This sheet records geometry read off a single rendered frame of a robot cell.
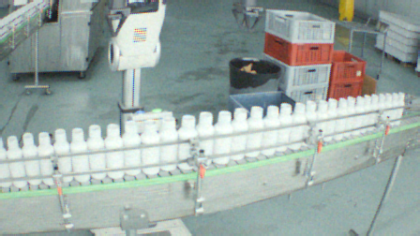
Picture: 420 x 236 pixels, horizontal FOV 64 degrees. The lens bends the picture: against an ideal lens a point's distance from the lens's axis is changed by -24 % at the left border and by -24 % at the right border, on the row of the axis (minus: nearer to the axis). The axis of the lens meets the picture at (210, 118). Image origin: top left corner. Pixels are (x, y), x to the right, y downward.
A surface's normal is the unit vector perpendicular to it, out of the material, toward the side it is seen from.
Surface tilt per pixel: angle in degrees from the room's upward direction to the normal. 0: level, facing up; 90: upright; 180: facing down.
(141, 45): 90
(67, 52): 90
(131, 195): 90
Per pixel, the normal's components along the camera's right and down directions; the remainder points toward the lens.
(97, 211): 0.42, 0.41
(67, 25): 0.12, 0.43
